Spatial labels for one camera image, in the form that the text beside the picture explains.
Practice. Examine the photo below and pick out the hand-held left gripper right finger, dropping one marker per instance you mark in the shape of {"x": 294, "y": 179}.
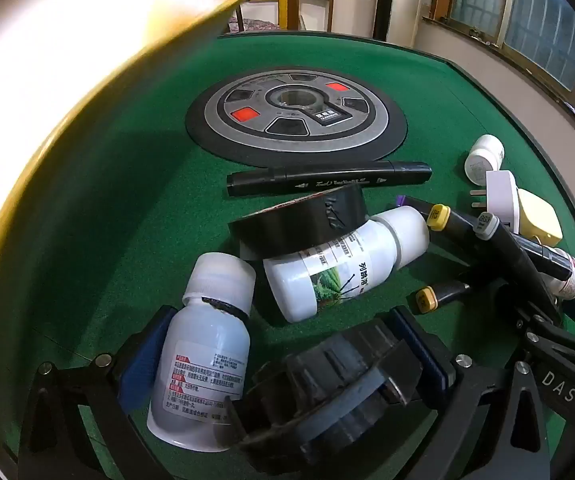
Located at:
{"x": 430, "y": 360}

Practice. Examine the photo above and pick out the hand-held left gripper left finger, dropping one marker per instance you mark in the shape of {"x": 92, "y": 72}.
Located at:
{"x": 140, "y": 360}

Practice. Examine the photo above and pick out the white bottle with red label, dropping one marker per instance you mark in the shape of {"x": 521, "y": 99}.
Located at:
{"x": 202, "y": 350}

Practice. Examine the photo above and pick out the black ribbed round part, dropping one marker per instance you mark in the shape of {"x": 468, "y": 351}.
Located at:
{"x": 327, "y": 390}

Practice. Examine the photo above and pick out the black tape roll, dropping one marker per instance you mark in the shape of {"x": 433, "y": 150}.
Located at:
{"x": 292, "y": 225}

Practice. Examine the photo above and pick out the white foam box yellow tape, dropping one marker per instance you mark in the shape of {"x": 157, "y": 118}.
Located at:
{"x": 67, "y": 60}

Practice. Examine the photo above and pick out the white jar with red print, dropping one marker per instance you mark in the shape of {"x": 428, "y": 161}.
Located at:
{"x": 572, "y": 275}

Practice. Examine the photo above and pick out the white plug adapter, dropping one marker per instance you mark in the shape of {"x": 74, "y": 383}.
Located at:
{"x": 500, "y": 200}

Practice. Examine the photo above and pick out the white bottle with green label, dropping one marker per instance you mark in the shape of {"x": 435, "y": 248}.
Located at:
{"x": 337, "y": 265}

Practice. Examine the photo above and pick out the small white bottle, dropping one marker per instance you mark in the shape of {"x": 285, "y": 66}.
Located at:
{"x": 485, "y": 160}

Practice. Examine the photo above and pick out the black marker with purple end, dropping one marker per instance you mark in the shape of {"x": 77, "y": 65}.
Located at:
{"x": 410, "y": 205}

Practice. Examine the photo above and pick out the plain black marker pen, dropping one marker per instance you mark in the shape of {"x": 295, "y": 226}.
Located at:
{"x": 327, "y": 178}

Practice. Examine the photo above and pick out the round grey table control panel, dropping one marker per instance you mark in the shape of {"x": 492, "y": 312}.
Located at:
{"x": 295, "y": 115}

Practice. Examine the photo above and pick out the standing air conditioner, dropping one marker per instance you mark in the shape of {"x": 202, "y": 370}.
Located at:
{"x": 407, "y": 0}

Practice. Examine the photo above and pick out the floral cushion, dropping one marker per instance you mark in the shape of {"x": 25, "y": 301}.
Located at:
{"x": 252, "y": 25}

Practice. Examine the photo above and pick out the window with wooden frame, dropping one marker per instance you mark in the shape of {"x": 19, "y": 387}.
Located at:
{"x": 532, "y": 15}

